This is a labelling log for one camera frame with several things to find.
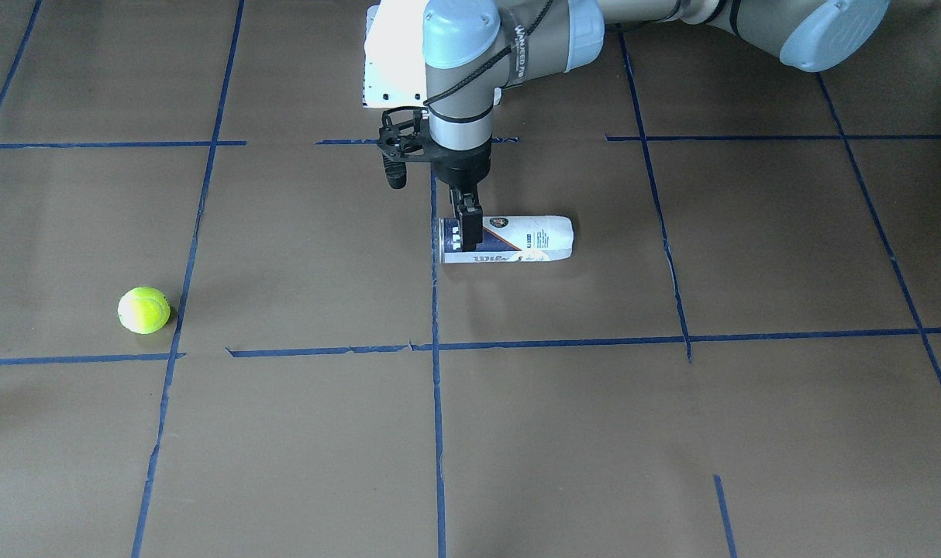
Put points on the yellow-green tennis ball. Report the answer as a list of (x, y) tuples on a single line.
[(144, 310)]

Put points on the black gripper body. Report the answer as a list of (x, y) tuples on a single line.
[(462, 165)]

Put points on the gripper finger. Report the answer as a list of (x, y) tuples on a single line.
[(470, 217)]

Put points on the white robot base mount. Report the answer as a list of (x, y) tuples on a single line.
[(416, 50)]

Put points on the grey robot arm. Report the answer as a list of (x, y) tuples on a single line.
[(539, 38)]

